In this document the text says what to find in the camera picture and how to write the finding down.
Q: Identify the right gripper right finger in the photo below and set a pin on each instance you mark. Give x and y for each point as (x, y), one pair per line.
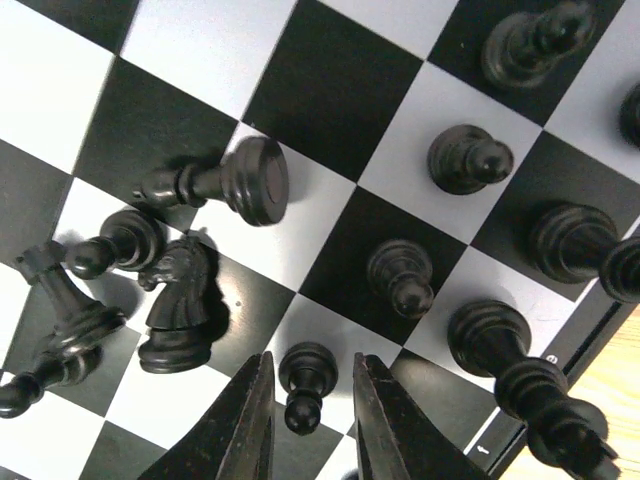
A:
(395, 439)

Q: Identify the black bishop chess piece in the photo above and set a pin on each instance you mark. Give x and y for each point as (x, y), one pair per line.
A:
(628, 118)

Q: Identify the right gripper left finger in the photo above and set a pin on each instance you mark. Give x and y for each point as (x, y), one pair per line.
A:
(234, 439)

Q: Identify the black rook chess piece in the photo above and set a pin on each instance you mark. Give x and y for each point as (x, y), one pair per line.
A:
(82, 322)

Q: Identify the black knight chess piece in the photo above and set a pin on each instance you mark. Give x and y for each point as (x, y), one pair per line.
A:
(176, 321)

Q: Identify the black queen chess piece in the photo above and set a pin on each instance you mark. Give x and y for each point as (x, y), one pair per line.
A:
(572, 243)

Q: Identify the black king chess piece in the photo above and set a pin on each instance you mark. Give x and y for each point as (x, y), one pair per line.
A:
(489, 338)

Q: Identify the black chess pawn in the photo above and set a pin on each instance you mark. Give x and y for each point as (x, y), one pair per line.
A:
(524, 48)

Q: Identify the black chess pieces pile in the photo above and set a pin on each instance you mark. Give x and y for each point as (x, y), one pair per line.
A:
(49, 370)

